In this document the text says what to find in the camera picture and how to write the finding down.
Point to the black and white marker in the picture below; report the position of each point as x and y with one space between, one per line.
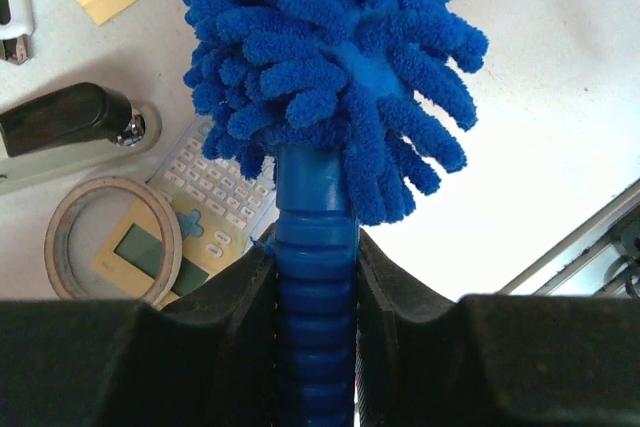
17 26

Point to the yellow blue calculator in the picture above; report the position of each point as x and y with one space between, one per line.
220 212

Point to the grey black stapler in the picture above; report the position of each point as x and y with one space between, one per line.
72 129

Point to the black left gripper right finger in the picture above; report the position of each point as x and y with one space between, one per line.
490 360

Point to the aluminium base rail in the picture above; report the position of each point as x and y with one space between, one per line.
600 258

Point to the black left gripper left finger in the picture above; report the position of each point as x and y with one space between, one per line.
206 359

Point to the blue microfiber duster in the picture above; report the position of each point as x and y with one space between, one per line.
330 92

